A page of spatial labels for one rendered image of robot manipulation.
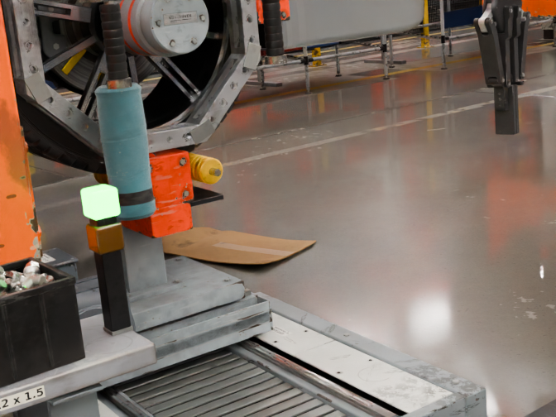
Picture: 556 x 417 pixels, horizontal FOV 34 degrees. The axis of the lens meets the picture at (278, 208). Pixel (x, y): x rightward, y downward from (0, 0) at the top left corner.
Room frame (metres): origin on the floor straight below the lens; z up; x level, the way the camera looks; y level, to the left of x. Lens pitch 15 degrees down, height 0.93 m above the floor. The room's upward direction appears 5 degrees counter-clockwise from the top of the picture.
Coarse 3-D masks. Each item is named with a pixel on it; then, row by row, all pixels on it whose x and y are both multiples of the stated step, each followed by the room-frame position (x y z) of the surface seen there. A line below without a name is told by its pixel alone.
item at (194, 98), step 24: (48, 0) 1.91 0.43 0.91; (216, 0) 2.13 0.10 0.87; (96, 24) 2.00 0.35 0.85; (216, 24) 2.14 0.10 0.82; (72, 48) 1.93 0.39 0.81; (96, 48) 1.98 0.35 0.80; (216, 48) 2.12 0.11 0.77; (96, 72) 1.95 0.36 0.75; (168, 72) 2.05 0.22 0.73; (192, 72) 2.16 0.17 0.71; (216, 72) 2.09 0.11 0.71; (168, 96) 2.17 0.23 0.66; (192, 96) 2.08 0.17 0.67; (168, 120) 2.03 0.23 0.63
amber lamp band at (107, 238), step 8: (88, 224) 1.23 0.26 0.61; (112, 224) 1.22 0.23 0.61; (120, 224) 1.22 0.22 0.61; (88, 232) 1.23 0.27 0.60; (96, 232) 1.21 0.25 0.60; (104, 232) 1.21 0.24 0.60; (112, 232) 1.22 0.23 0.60; (120, 232) 1.22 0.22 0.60; (88, 240) 1.23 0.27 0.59; (96, 240) 1.21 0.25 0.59; (104, 240) 1.21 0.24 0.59; (112, 240) 1.21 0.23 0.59; (120, 240) 1.22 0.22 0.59; (96, 248) 1.21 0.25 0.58; (104, 248) 1.21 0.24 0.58; (112, 248) 1.21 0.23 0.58; (120, 248) 1.22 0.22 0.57
